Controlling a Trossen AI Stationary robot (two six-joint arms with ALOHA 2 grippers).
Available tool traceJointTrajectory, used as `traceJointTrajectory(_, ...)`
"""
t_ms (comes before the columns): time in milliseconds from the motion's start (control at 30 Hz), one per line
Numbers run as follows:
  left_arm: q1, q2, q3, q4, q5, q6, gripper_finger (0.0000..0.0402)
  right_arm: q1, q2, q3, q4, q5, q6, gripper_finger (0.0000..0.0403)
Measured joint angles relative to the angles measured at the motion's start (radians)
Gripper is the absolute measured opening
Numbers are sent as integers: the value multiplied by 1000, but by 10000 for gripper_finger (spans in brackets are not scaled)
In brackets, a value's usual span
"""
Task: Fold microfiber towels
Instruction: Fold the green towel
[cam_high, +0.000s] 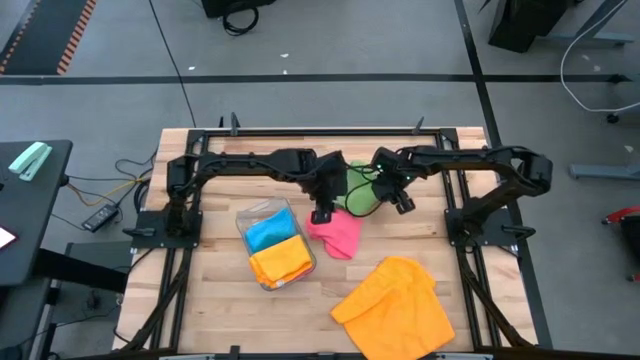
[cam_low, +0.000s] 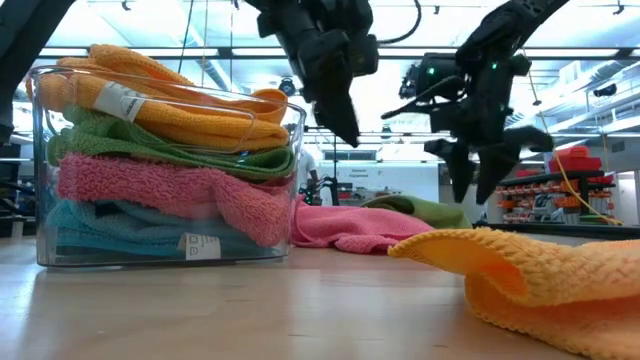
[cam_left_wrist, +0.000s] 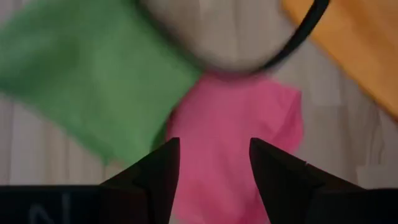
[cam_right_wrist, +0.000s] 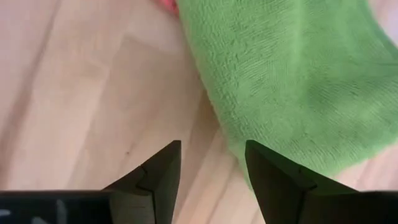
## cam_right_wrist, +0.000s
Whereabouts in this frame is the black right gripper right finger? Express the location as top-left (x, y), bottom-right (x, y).
top-left (244, 139), bottom-right (398, 224)

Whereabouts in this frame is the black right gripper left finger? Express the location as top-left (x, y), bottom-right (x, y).
top-left (0, 139), bottom-right (182, 224)

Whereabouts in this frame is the green microfiber towel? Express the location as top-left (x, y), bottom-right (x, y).
top-left (175, 0), bottom-right (398, 190)

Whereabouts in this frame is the pink microfiber towel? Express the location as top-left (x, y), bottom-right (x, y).
top-left (154, 0), bottom-right (180, 16)

